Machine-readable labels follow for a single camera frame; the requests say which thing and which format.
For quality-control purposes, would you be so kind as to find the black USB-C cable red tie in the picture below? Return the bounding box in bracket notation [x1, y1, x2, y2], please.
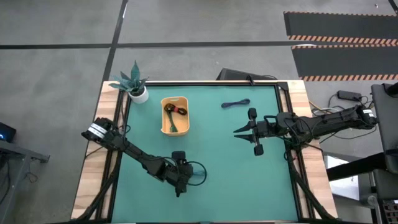
[164, 103, 188, 116]

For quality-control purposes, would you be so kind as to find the yellow plastic basket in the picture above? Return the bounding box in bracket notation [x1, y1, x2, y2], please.
[160, 96, 190, 137]

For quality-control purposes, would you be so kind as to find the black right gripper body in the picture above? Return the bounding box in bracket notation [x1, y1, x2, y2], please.
[248, 108, 281, 157]

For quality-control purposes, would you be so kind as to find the blue white braided USB-C cable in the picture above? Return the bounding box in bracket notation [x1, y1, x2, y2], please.
[185, 161, 208, 187]

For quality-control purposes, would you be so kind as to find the grey metal desk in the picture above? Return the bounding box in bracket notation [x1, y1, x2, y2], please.
[0, 139, 50, 224]

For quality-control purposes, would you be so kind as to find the white plant pot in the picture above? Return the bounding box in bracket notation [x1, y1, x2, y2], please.
[127, 88, 149, 105]

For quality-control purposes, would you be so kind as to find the green snake plant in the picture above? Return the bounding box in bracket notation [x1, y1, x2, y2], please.
[108, 60, 149, 96]

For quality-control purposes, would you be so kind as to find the teal table mat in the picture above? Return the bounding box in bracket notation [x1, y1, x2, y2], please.
[111, 85, 300, 223]

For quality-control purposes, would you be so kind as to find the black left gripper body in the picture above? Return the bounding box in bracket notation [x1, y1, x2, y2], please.
[163, 151, 195, 198]

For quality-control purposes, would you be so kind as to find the blue cable tie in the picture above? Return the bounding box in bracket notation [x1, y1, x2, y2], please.
[221, 98, 251, 109]

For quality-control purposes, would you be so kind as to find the black power adapter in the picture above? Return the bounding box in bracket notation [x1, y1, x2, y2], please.
[337, 90, 363, 101]

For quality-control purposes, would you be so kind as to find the black flat case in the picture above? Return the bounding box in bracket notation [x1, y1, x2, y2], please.
[216, 67, 279, 82]

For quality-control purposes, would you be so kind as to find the black striped floor mat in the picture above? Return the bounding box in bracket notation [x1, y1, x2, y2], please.
[291, 44, 398, 82]
[283, 11, 398, 42]

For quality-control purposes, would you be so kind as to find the black device blue light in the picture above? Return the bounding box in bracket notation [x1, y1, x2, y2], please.
[0, 121, 17, 143]

